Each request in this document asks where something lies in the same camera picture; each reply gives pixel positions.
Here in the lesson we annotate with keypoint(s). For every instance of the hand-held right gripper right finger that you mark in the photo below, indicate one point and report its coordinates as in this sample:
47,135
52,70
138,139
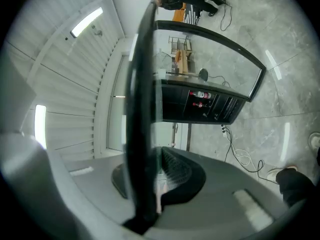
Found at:
220,196

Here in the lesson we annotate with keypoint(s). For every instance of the long ceiling light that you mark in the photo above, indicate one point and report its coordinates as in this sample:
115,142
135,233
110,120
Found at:
86,22
40,126

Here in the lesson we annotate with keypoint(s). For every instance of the ceiling sensor fixture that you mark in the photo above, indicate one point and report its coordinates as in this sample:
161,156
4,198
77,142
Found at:
97,31

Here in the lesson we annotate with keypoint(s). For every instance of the black round stand base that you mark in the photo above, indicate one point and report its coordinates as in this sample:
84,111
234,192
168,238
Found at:
203,74

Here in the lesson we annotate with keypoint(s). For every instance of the large red-label clear bottle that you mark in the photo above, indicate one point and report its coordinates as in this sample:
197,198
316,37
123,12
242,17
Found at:
201,94

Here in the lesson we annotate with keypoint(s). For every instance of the small red-label dark bottle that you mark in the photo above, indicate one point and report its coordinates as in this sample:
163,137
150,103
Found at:
200,105

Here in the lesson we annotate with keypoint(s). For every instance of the person's white shoe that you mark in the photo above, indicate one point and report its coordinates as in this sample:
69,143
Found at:
315,140
273,174

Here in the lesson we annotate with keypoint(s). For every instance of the black-and-white striped cloth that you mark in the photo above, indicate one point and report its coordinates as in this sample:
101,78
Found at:
192,15

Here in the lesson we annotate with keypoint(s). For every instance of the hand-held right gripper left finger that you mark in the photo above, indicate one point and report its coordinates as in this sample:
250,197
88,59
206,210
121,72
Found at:
75,196

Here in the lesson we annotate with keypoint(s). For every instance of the white power strip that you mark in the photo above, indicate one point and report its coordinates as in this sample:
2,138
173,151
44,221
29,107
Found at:
224,131

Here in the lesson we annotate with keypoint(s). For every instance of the wooden rack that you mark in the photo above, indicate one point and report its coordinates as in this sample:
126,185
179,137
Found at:
183,59

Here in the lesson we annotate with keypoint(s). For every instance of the orange seat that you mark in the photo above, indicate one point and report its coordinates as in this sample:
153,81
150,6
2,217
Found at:
178,14

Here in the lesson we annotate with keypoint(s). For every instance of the metal table legs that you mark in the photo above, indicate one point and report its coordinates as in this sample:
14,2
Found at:
188,136

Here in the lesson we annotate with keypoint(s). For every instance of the white door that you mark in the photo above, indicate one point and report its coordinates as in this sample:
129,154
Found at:
116,109

